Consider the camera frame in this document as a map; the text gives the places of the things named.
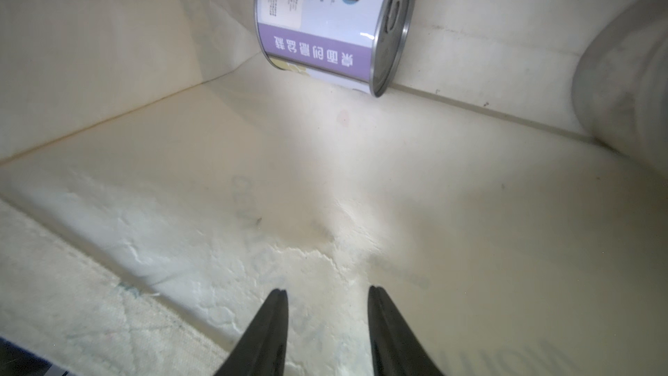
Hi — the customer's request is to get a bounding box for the beige canvas tote bag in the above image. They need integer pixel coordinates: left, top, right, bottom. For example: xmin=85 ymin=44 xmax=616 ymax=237
xmin=1 ymin=0 xmax=667 ymax=375

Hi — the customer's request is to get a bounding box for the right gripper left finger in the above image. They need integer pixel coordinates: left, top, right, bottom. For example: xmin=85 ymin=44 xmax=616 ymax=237
xmin=214 ymin=289 xmax=289 ymax=376

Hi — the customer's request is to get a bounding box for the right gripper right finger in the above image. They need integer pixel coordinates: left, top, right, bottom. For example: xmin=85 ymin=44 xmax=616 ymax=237
xmin=367 ymin=285 xmax=444 ymax=376

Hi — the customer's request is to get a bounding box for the silver top can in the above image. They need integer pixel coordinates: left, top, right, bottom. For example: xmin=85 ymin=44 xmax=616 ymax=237
xmin=254 ymin=0 xmax=416 ymax=97

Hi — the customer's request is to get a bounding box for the wide brown seed jar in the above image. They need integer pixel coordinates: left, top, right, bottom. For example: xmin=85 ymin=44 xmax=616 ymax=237
xmin=572 ymin=0 xmax=667 ymax=176

